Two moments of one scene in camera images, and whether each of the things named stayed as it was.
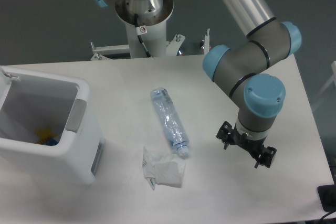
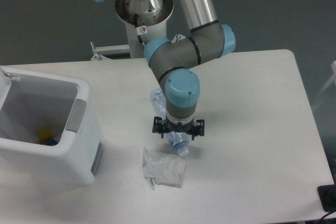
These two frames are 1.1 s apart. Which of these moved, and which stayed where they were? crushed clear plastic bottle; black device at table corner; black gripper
Moved: black gripper
Stayed: crushed clear plastic bottle; black device at table corner
